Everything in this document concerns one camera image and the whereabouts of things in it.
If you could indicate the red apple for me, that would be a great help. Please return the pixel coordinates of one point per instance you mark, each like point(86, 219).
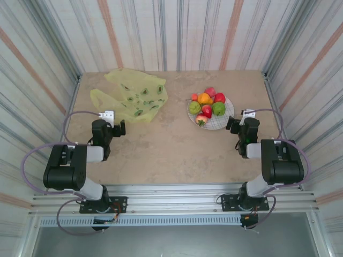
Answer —
point(220, 98)

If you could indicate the dark red pointed fruit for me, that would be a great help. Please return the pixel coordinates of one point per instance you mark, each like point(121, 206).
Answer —
point(207, 110)

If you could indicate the red yellow peach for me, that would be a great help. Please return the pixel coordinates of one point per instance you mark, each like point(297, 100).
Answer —
point(201, 119)

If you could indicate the yellow avocado-print plastic bag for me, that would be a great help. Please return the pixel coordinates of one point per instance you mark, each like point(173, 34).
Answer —
point(136, 93)

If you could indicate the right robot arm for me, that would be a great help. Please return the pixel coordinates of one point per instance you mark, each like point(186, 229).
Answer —
point(284, 166)

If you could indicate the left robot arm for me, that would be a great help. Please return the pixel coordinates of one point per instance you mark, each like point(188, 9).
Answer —
point(64, 171)

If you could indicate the white checked plate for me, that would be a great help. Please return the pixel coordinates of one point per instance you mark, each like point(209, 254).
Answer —
point(226, 117)

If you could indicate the pink red peach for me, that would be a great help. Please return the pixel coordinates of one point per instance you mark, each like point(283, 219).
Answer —
point(210, 91)

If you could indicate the small red orange fruit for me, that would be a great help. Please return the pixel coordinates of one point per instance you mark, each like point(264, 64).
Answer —
point(194, 97)

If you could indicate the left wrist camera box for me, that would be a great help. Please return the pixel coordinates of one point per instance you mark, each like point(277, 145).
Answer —
point(108, 116)

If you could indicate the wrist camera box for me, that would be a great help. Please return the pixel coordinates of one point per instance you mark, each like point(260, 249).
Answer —
point(249, 112)
point(108, 116)

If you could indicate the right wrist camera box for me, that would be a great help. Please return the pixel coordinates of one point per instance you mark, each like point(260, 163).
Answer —
point(249, 112)

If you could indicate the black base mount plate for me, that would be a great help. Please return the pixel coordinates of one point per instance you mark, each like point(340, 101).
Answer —
point(120, 204)
point(227, 202)

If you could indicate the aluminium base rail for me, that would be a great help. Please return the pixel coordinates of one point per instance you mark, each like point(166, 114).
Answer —
point(171, 195)

